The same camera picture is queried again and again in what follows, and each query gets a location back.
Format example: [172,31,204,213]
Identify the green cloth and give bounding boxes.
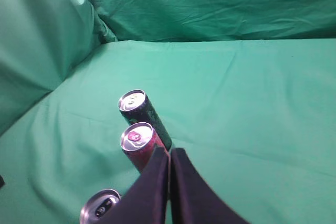
[1,0,335,223]

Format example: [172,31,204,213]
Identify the red energy drink can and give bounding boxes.
[120,122,168,173]

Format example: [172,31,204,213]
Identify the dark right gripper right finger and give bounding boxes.
[170,148,247,223]

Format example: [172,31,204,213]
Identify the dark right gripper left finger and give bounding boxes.
[98,147,169,224]

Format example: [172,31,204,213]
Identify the black Monster energy can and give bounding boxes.
[118,89,173,151]

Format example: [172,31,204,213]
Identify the green white energy drink can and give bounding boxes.
[79,189,121,224]

